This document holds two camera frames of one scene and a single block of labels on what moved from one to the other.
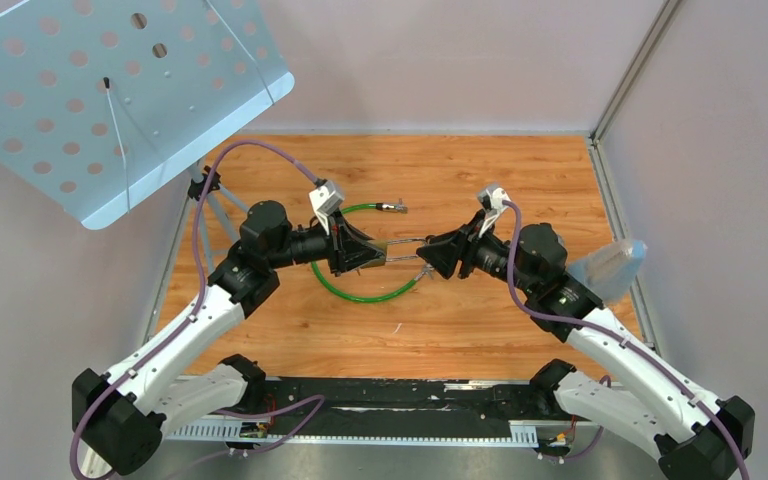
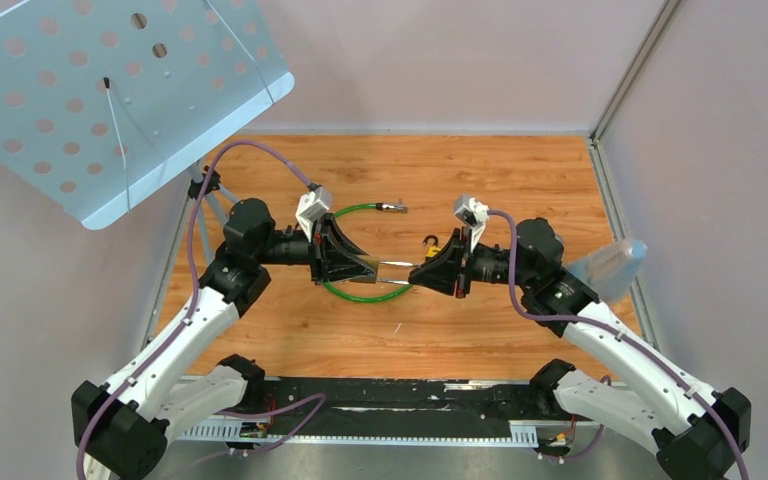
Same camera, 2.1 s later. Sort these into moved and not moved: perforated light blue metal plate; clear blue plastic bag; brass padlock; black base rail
Moved: brass padlock
Not moved: perforated light blue metal plate; black base rail; clear blue plastic bag
